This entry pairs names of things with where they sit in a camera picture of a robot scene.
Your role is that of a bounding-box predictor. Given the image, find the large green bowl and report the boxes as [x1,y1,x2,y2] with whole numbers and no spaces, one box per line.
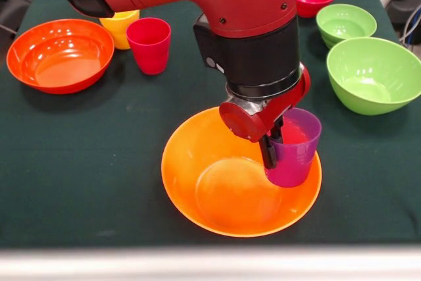
[326,36,421,116]

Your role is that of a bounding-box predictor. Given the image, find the tangle of cables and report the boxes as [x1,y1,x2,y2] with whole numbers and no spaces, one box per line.
[399,7,421,53]

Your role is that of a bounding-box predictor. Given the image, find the wide red-orange bowl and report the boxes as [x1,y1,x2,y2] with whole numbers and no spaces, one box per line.
[6,18,115,95]

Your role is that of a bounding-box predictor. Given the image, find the pink cup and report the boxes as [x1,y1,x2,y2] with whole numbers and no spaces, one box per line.
[126,17,172,76]

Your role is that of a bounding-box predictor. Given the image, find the yellow cup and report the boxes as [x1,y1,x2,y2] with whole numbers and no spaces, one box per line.
[99,10,141,51]

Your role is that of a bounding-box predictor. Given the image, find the purple cup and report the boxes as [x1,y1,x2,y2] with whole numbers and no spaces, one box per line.
[264,107,322,189]

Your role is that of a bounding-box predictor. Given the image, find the small green bowl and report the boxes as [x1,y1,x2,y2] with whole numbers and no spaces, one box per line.
[316,3,378,49]

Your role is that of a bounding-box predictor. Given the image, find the large orange bowl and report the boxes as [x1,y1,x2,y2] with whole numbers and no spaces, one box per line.
[161,106,323,238]

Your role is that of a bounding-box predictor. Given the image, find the dark green tablecloth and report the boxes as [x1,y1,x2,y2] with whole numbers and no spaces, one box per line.
[0,0,421,249]

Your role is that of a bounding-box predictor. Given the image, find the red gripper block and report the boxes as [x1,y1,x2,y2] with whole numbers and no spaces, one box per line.
[219,65,312,170]

